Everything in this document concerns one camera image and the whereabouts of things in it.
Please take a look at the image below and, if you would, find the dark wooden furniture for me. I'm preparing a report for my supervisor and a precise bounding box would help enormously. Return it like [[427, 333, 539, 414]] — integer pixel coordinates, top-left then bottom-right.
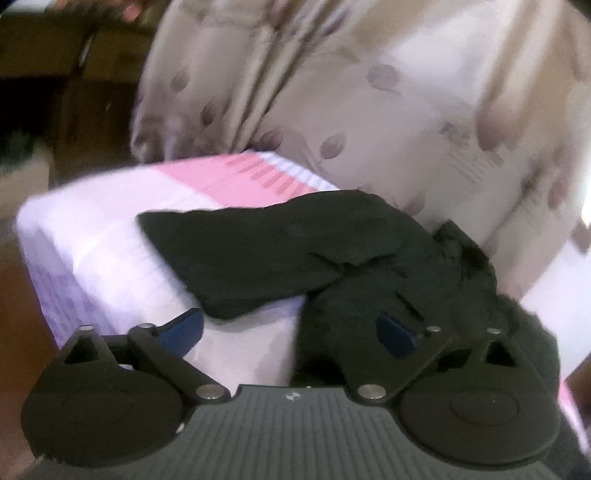
[[1, 1, 155, 182]]

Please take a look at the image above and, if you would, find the beige leaf print curtain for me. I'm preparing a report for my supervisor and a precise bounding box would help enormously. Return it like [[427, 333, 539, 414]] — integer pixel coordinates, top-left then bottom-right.
[[130, 1, 590, 298]]

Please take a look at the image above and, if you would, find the black garment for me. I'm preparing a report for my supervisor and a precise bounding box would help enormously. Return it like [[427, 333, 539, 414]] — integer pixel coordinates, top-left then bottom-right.
[[137, 190, 560, 391]]

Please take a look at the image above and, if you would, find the pink white checked bed sheet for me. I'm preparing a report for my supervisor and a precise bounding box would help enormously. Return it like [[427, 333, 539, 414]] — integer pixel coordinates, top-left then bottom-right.
[[16, 151, 338, 394]]

